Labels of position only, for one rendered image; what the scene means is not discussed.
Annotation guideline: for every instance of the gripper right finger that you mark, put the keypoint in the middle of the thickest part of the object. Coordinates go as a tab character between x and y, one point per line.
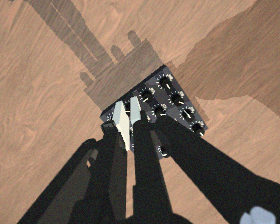
238	194

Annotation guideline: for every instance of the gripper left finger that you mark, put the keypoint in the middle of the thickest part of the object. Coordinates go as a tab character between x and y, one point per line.
105	197

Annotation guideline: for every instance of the dark grey knob box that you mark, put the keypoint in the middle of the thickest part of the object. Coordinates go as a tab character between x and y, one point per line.
160	95

